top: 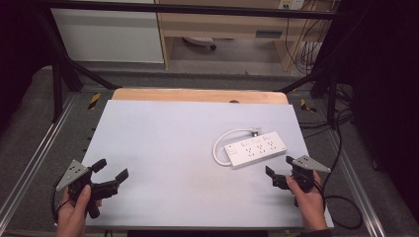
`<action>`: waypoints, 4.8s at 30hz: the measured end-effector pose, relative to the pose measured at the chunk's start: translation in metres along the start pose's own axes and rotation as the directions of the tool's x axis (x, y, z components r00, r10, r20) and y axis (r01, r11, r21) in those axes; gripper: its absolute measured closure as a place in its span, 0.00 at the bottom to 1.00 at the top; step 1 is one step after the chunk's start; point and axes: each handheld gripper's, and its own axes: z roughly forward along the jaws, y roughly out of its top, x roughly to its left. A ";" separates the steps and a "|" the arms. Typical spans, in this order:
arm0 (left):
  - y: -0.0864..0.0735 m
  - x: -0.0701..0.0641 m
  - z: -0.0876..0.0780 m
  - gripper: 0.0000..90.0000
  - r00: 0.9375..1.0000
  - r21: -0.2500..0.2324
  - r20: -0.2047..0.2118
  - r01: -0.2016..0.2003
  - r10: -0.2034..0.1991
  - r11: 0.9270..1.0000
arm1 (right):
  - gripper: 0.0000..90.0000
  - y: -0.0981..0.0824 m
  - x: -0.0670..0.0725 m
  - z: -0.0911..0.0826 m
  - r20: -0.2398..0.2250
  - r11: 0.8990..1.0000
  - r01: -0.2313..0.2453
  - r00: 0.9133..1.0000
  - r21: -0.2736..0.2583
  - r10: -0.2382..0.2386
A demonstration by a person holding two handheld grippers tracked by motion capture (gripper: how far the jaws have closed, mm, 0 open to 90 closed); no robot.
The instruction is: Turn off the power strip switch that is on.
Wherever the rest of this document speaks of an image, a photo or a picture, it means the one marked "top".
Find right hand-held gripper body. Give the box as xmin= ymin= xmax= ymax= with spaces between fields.
xmin=272 ymin=155 xmax=332 ymax=209

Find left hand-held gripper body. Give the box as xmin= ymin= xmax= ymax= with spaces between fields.
xmin=55 ymin=159 xmax=121 ymax=220

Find white power strip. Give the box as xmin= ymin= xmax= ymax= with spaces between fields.
xmin=223 ymin=130 xmax=288 ymax=170

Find white power strip cable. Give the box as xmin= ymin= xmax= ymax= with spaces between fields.
xmin=211 ymin=126 xmax=263 ymax=166

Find person's right hand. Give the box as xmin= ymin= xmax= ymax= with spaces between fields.
xmin=285 ymin=170 xmax=329 ymax=233

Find person's left hand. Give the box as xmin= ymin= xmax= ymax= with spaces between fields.
xmin=55 ymin=184 xmax=104 ymax=237

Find yellow black striped tape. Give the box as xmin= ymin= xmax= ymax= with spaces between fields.
xmin=87 ymin=92 xmax=102 ymax=112
xmin=299 ymin=98 xmax=318 ymax=114

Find wooden board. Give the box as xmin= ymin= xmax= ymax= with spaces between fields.
xmin=111 ymin=87 xmax=290 ymax=106

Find white cabinet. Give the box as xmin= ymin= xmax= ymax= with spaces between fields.
xmin=50 ymin=7 xmax=165 ymax=64

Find chair base with caster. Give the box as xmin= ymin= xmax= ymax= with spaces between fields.
xmin=182 ymin=36 xmax=218 ymax=51

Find light wooden desk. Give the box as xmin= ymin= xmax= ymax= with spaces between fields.
xmin=155 ymin=0 xmax=332 ymax=72

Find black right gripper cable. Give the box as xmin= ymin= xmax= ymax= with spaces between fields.
xmin=318 ymin=108 xmax=364 ymax=231

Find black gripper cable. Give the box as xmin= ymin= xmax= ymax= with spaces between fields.
xmin=318 ymin=108 xmax=364 ymax=231
xmin=50 ymin=177 xmax=72 ymax=222

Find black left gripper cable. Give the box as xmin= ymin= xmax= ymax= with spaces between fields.
xmin=50 ymin=177 xmax=72 ymax=222

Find aluminium rail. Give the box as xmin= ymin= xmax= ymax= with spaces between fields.
xmin=0 ymin=93 xmax=79 ymax=226
xmin=327 ymin=129 xmax=387 ymax=237

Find bundle of black cables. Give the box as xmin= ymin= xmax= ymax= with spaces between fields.
xmin=285 ymin=9 xmax=325 ymax=76

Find white wall socket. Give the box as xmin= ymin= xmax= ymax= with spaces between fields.
xmin=277 ymin=0 xmax=306 ymax=11

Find black metal frame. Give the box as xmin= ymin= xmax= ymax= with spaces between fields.
xmin=31 ymin=0 xmax=354 ymax=130

